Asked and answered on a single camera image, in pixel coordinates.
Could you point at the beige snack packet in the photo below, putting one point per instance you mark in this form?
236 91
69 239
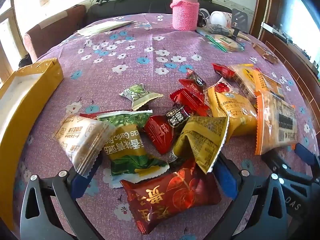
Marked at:
80 140

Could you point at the wooden glass door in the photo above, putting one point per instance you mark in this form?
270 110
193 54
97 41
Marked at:
7 42

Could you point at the white printed cup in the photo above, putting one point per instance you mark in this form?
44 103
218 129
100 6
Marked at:
217 18

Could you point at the pink thermos with knitted sleeve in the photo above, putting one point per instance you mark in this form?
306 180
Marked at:
185 12

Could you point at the yellow cardboard box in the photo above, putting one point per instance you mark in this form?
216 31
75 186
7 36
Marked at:
37 100

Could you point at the black sofa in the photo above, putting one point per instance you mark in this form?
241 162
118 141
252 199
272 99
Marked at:
150 6

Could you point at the pale yellow snack packet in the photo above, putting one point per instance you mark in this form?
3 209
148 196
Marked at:
246 76

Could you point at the reddish brown armchair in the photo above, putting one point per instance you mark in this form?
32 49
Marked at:
50 32

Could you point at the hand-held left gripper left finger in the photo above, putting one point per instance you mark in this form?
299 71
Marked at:
81 180

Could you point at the crinkled red snack packet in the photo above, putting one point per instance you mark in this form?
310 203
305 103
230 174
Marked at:
190 100

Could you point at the red packet with dark label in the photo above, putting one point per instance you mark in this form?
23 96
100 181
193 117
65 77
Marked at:
193 82
157 130

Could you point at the green round cracker packet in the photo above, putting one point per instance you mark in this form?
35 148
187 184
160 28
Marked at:
226 42

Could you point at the yellow cracker packet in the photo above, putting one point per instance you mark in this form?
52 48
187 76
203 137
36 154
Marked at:
235 110

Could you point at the purple floral tablecloth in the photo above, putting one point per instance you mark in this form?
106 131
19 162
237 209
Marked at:
100 80

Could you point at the small green white packet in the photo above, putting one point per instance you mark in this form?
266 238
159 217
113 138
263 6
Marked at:
140 95

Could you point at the clear packet with orange edge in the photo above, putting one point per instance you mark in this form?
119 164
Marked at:
272 125

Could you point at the olive gold snack packet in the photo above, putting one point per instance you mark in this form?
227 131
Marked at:
200 140

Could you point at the plain red snack packet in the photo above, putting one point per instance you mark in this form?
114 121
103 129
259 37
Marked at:
223 71

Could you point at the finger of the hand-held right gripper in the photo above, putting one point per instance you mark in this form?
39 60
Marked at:
287 172
305 153

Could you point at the black stand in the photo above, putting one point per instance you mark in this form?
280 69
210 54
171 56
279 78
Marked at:
238 17

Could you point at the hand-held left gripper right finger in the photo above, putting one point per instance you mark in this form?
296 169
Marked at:
226 180

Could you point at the green pea snack packet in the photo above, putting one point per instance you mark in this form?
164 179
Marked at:
125 150

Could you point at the orange yellow snack packet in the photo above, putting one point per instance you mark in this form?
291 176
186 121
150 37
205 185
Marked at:
268 82

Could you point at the brown candy bar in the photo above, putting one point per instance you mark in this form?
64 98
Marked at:
266 53

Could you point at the large red gold packet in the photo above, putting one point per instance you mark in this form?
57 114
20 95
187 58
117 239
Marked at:
170 195

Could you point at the black bag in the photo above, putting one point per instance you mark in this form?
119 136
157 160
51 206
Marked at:
26 61

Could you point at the wooden display cabinet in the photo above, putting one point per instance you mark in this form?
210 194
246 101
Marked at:
287 42

